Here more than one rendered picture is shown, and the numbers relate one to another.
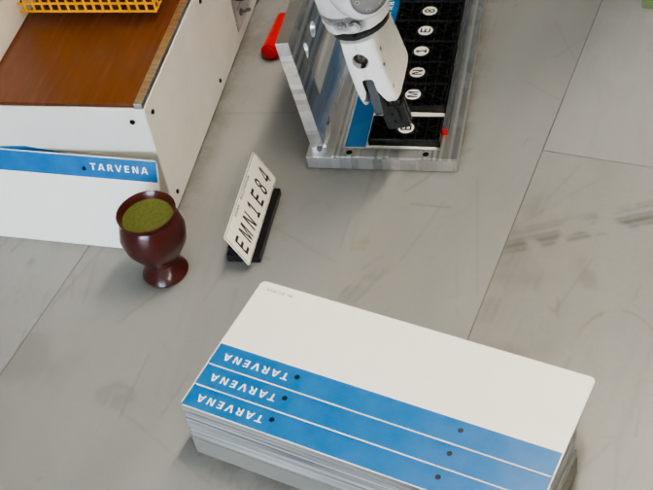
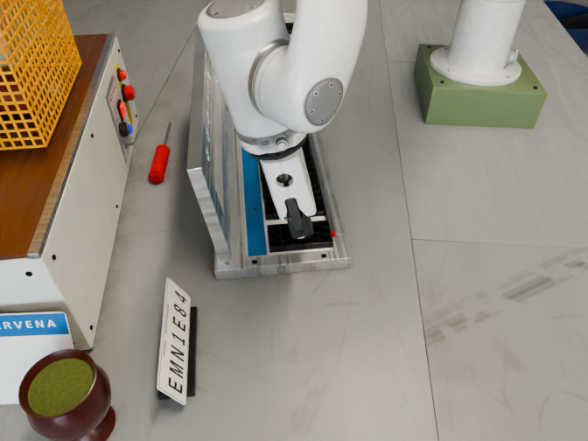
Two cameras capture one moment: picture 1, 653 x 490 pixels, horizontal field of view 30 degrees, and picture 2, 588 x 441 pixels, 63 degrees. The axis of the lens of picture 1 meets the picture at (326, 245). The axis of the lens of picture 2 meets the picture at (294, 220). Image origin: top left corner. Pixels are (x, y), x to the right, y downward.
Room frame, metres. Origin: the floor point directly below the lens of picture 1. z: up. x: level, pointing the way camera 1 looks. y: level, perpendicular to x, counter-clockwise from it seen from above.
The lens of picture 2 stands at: (0.80, 0.09, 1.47)
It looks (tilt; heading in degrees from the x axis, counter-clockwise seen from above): 45 degrees down; 334
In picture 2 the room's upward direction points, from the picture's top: straight up
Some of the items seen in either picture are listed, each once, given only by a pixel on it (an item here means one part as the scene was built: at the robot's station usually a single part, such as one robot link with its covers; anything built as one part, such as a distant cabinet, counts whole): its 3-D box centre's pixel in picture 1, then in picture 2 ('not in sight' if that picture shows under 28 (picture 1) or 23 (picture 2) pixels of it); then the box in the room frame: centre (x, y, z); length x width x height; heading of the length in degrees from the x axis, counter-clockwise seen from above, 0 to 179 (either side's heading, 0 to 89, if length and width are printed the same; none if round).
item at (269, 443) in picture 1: (376, 437); not in sight; (0.76, -0.01, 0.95); 0.40 x 0.13 x 0.09; 55
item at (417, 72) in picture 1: (417, 75); (290, 186); (1.38, -0.18, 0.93); 0.10 x 0.05 x 0.01; 70
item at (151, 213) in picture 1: (155, 242); (74, 405); (1.11, 0.21, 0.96); 0.09 x 0.09 x 0.11
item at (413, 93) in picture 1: (413, 97); (293, 205); (1.33, -0.16, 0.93); 0.10 x 0.05 x 0.01; 70
